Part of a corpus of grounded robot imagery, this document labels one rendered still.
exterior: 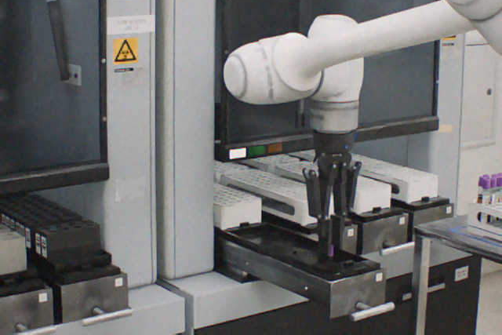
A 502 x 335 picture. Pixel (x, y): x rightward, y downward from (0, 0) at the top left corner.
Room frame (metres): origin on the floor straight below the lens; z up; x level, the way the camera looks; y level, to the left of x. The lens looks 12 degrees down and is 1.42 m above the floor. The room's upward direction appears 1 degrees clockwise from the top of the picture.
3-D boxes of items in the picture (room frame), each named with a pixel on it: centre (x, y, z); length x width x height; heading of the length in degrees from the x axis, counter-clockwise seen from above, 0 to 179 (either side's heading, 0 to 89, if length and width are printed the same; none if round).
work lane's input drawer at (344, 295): (2.06, 0.00, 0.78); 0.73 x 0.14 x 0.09; 37
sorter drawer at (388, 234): (2.44, -0.10, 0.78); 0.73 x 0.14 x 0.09; 37
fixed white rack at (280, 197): (2.24, -0.06, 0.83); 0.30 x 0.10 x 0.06; 37
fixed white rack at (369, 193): (2.33, -0.18, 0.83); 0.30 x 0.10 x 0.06; 37
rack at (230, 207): (2.20, 0.10, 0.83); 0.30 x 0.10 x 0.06; 37
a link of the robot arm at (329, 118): (1.94, -0.15, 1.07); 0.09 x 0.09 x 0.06
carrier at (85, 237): (1.82, 0.32, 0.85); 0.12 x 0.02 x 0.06; 127
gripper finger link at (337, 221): (1.95, -0.16, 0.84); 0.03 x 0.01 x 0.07; 37
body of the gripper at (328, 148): (1.94, -0.15, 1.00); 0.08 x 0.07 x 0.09; 127
